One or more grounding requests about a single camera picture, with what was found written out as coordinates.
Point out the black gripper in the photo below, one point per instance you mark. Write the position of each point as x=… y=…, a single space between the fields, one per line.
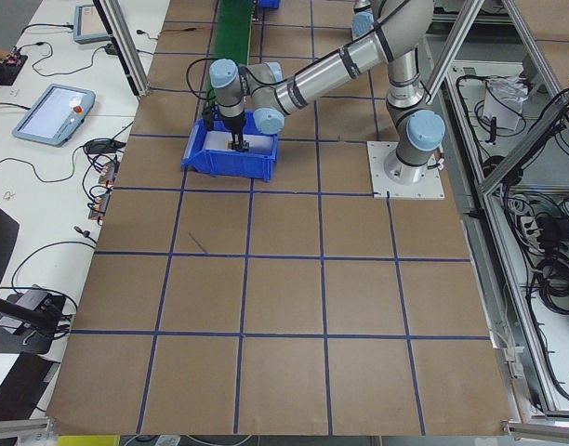
x=233 y=124

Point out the yellow mushroom push button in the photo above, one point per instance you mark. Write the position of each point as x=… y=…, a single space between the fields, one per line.
x=242 y=146

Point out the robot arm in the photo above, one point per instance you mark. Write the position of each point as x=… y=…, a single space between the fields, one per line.
x=386 y=33

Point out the white foam pad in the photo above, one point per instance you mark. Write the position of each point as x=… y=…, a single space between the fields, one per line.
x=222 y=141

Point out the blue source bin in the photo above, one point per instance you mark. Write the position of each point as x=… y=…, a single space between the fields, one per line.
x=220 y=163

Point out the green conveyor belt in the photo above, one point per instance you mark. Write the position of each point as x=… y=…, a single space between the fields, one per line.
x=229 y=54

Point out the blue destination bin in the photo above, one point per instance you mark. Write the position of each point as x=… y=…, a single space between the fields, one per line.
x=273 y=4

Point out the far teach pendant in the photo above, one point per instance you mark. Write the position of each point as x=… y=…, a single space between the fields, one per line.
x=88 y=27

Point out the teach pendant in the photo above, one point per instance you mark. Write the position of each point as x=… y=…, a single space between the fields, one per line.
x=56 y=115
x=88 y=27

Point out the near teach pendant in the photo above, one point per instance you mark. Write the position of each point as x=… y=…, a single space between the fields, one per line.
x=56 y=115

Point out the aluminium frame post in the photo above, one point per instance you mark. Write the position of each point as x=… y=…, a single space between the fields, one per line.
x=114 y=22

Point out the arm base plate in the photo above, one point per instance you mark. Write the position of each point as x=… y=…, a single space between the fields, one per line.
x=391 y=179

